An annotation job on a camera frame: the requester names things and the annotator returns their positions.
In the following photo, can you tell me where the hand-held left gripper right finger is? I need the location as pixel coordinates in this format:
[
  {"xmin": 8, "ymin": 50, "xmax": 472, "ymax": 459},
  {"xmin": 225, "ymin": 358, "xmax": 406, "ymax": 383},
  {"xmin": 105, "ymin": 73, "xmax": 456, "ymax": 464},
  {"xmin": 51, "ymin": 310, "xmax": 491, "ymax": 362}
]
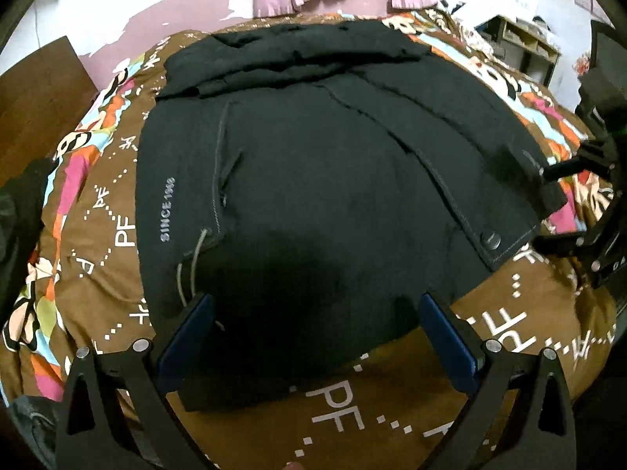
[{"xmin": 419, "ymin": 293, "xmax": 579, "ymax": 470}]

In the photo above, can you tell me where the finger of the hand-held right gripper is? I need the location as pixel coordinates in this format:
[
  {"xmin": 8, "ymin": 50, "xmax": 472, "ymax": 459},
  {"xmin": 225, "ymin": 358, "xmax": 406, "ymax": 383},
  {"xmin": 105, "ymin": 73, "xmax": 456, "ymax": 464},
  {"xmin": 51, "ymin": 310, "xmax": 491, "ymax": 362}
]
[
  {"xmin": 540, "ymin": 138, "xmax": 619, "ymax": 183},
  {"xmin": 531, "ymin": 230, "xmax": 619, "ymax": 280}
]

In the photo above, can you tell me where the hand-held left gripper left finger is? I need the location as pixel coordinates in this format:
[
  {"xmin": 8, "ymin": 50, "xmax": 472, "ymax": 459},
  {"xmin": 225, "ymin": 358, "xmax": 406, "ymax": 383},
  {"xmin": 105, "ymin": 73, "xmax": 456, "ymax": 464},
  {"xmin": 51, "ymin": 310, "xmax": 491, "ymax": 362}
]
[{"xmin": 56, "ymin": 293, "xmax": 216, "ymax": 470}]

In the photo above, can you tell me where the black jacket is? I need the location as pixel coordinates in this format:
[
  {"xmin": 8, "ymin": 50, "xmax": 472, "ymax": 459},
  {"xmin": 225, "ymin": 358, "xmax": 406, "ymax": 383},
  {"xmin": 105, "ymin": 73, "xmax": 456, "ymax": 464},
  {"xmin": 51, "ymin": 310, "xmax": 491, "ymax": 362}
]
[{"xmin": 134, "ymin": 18, "xmax": 569, "ymax": 412}]

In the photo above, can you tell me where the dark clothes pile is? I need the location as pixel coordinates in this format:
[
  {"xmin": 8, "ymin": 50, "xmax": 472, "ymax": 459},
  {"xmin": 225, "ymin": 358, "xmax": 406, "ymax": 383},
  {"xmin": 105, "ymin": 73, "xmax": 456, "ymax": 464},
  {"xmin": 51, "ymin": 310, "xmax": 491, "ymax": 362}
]
[{"xmin": 0, "ymin": 159, "xmax": 56, "ymax": 314}]

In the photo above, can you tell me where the wooden shelf unit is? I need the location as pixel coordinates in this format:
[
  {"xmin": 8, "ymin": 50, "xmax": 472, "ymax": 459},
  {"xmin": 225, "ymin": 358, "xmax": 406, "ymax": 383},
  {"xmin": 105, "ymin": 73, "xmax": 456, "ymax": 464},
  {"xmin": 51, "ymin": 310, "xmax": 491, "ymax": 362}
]
[{"xmin": 475, "ymin": 14, "xmax": 562, "ymax": 86}]

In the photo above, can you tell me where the cartoon printed blanket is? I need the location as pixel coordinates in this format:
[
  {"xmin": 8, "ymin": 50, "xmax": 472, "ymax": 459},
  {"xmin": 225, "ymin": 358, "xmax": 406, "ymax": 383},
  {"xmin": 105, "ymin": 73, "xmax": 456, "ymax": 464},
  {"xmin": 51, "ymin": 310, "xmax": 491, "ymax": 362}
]
[{"xmin": 0, "ymin": 7, "xmax": 620, "ymax": 470}]

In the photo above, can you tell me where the wooden headboard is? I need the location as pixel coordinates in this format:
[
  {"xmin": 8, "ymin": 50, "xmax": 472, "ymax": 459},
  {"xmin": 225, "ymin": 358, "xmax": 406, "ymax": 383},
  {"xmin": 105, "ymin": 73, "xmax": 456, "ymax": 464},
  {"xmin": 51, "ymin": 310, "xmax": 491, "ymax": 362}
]
[{"xmin": 0, "ymin": 36, "xmax": 96, "ymax": 167}]

